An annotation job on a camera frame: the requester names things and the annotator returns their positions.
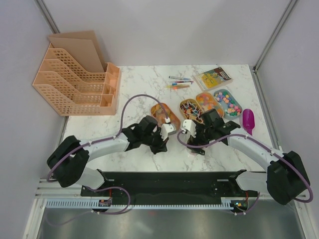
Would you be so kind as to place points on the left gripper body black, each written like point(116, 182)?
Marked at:
point(155, 141)

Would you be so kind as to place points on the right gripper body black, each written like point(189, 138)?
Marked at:
point(204, 135)

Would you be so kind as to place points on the peach tray of gummy candies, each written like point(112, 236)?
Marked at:
point(158, 113)

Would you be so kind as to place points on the magenta plastic scoop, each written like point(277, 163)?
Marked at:
point(248, 120)

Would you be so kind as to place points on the clear glass jar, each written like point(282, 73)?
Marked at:
point(198, 151)

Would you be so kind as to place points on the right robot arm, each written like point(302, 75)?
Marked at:
point(284, 177)

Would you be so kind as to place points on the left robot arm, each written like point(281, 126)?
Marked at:
point(68, 163)

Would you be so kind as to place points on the tan tray of lollipops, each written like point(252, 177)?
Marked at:
point(191, 110)

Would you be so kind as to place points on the tan tray of translucent stars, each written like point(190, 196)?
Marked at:
point(207, 102)

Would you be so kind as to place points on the grey tray of colourful stars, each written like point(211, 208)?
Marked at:
point(232, 109)

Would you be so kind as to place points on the yellow illustrated book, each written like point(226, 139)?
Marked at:
point(212, 79)

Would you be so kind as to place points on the red blue pen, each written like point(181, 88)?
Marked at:
point(182, 82)

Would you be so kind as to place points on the peach plastic file organizer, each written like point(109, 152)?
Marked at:
point(74, 77)

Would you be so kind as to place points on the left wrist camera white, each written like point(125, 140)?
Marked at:
point(167, 128)

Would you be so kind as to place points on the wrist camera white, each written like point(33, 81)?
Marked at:
point(167, 128)
point(188, 126)

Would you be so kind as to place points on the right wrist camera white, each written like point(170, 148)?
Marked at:
point(188, 126)

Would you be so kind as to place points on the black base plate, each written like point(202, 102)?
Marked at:
point(169, 187)

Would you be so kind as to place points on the aluminium frame rail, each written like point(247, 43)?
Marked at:
point(50, 190)

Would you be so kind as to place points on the white slotted cable duct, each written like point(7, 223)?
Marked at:
point(106, 204)

